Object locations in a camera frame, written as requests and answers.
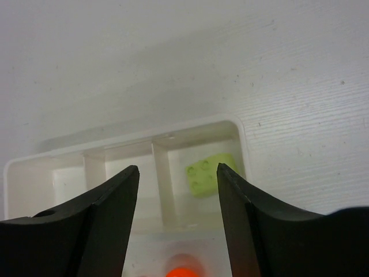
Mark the green lego brick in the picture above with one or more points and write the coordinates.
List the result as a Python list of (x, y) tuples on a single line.
[(202, 175)]

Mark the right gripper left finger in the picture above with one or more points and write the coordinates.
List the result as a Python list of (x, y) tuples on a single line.
[(85, 236)]

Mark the white three-compartment tray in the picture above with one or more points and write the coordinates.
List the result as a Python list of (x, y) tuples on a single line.
[(142, 204)]

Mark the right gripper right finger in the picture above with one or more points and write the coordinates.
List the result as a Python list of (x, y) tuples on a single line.
[(268, 237)]

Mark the orange ring lego piece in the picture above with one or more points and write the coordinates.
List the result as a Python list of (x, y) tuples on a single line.
[(183, 265)]

